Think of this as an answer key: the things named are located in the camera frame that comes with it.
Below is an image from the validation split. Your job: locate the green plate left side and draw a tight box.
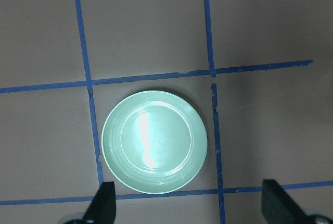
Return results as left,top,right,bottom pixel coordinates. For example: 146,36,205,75
101,90,208,194

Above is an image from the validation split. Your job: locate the brown paper table mat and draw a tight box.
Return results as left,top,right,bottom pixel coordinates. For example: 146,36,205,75
1,0,332,223

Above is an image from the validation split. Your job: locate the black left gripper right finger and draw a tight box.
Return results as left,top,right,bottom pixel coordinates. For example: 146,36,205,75
261,179,316,224

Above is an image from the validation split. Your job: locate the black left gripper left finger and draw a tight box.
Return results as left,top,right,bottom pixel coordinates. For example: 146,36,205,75
82,182,116,224

